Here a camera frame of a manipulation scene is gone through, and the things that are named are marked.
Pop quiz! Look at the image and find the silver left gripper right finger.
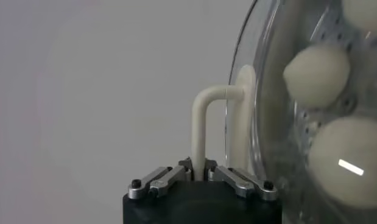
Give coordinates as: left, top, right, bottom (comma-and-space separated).
205, 158, 279, 201

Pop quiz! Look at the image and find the white steamed baozi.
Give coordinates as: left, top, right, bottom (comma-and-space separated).
282, 44, 351, 109
308, 117, 377, 209

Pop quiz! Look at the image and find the stainless steel steamer basket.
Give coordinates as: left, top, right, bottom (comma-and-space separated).
261, 0, 377, 224

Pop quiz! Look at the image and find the glass lid with cream handle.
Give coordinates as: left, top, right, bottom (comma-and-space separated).
191, 0, 377, 224

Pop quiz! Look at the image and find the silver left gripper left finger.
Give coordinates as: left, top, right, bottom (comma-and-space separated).
128, 157, 194, 200

